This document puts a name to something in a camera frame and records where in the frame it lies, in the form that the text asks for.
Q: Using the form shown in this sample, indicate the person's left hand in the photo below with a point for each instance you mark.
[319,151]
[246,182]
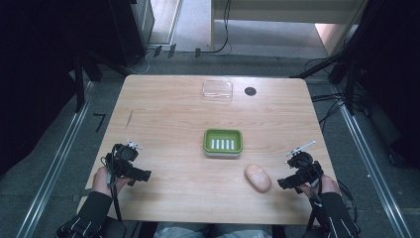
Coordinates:
[102,183]

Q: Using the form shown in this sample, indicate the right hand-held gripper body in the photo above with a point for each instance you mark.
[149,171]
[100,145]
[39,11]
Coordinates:
[306,170]

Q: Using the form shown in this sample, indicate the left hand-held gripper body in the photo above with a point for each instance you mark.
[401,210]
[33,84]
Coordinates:
[123,162]

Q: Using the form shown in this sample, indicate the metal floor rail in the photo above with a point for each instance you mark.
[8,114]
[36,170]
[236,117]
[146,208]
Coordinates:
[373,168]
[54,172]

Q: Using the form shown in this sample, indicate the person's right hand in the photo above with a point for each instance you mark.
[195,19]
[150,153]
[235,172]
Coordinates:
[328,186]

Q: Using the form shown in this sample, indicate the black round table grommet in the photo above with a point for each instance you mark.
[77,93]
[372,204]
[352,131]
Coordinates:
[250,91]

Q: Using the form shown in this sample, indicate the clear plastic lid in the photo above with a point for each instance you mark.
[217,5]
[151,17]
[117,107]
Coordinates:
[217,90]

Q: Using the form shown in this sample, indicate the person's legs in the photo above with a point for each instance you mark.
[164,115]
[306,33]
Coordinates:
[213,230]

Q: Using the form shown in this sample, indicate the peach soap bar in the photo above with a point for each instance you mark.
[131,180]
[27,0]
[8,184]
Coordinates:
[258,178]

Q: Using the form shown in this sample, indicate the black cabinet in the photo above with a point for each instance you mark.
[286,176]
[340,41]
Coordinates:
[132,29]

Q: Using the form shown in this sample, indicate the green soap dish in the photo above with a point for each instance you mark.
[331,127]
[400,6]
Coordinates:
[223,142]

